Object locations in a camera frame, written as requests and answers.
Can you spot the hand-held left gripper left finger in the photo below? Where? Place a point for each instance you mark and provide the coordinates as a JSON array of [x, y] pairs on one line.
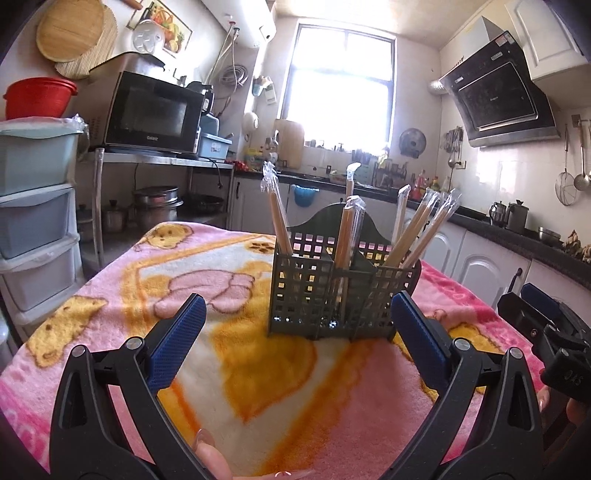
[[178, 344]]

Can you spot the person's right hand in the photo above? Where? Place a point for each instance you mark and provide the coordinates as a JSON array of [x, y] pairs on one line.
[[577, 411]]

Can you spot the knife rack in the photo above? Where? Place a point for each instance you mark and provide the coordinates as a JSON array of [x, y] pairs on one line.
[[364, 164]]

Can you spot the fruit wall picture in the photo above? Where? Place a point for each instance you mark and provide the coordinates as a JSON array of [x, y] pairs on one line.
[[178, 27]]

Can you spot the bunch of wooden chopsticks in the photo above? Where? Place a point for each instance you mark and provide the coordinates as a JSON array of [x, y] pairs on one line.
[[351, 221]]

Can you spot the black kitchen countertop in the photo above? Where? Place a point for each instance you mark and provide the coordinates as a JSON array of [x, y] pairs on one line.
[[508, 230]]

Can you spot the red plastic basin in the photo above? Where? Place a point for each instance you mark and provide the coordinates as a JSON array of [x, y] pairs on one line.
[[39, 99]]

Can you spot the round bamboo board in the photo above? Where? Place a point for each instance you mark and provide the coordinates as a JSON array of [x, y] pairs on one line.
[[69, 30]]

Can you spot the mint grey plastic drawer tower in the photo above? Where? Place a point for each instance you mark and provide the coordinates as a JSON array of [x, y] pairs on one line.
[[34, 207]]

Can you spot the small grey wall fan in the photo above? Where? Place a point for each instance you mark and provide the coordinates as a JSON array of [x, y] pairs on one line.
[[412, 142]]

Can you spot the hanging kitchen utensils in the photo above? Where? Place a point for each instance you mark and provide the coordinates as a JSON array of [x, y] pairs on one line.
[[453, 145]]

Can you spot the white kitchen cabinets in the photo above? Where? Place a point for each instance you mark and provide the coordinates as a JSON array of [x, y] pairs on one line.
[[485, 258]]

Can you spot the small steel pot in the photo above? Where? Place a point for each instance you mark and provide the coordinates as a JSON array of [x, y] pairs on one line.
[[114, 217]]

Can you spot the person's left hand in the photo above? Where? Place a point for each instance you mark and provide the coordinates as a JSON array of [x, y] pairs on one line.
[[213, 454]]

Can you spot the long wooden rolling pin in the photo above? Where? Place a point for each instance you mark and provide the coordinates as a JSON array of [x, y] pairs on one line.
[[133, 3]]

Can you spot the beige cutting board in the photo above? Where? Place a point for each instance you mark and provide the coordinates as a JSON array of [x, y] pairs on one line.
[[290, 143]]

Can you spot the black range hood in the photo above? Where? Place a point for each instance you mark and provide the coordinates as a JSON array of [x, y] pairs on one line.
[[501, 92]]

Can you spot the steel kitchen table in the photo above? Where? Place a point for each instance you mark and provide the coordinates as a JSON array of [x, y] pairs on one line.
[[161, 159]]

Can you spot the steel bowl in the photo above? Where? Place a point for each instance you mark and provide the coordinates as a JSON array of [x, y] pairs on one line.
[[548, 236]]

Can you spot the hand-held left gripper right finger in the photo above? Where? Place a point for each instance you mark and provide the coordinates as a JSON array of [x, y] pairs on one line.
[[422, 344]]

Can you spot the light blue wall caddy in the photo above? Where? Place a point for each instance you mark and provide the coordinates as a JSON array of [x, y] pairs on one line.
[[264, 90]]

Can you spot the blue plastic cabinet bin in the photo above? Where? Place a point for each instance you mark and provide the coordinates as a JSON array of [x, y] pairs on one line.
[[304, 196]]

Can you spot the round ribbed bamboo mat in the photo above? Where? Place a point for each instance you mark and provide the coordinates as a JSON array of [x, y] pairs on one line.
[[104, 55]]

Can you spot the hanging steel ladle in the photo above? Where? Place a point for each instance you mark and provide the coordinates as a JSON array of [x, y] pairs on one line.
[[582, 177]]

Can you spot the black wok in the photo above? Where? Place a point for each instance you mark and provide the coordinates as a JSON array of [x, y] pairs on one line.
[[205, 203]]

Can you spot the white plastic microwave lid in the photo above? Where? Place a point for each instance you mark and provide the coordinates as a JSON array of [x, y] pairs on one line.
[[147, 37]]

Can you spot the white upper wall cabinet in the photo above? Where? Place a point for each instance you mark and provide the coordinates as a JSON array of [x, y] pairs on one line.
[[547, 37]]

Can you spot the grey blue dish bin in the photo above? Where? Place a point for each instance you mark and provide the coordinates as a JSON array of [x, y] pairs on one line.
[[214, 146]]

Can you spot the white round wall dispenser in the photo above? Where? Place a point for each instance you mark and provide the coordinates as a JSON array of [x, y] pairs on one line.
[[250, 123]]

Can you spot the dark green plastic chopstick holder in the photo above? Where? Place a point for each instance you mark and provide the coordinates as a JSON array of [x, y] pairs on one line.
[[300, 295]]

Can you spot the kitchen window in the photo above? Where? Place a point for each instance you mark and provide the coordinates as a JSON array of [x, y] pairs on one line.
[[339, 87]]

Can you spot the pink printed blanket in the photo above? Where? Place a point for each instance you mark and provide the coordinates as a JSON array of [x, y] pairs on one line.
[[115, 295]]

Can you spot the white water heater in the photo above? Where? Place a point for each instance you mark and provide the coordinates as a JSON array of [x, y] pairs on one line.
[[244, 21]]

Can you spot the row of condiment bottles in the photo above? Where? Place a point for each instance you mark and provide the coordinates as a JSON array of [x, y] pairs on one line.
[[427, 182]]

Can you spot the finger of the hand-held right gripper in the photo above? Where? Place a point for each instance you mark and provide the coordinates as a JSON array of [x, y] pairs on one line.
[[517, 311], [542, 297]]

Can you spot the stacked steel pots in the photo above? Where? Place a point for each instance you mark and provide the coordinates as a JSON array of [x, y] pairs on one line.
[[157, 203]]

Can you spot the black microwave oven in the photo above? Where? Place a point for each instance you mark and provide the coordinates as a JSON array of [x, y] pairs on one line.
[[147, 113]]

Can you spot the steel kettle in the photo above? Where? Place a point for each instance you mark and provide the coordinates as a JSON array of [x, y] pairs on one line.
[[498, 213]]

